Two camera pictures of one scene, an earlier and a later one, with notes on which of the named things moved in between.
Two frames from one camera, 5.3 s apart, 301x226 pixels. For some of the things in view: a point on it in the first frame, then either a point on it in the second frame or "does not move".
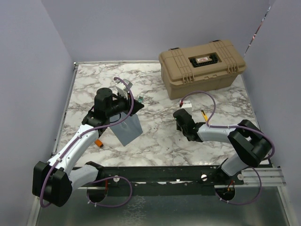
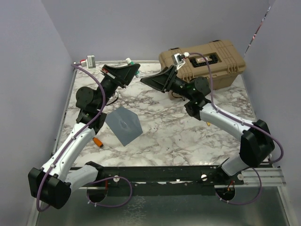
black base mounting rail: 192,180 does not move
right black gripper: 178,127 to 163,81
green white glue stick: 140,98 to 130,62
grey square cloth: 127,130 does not move
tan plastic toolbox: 201,68 does not move
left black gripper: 128,101 to 127,72
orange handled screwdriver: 99,143 does not move
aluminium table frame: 133,157 does not move
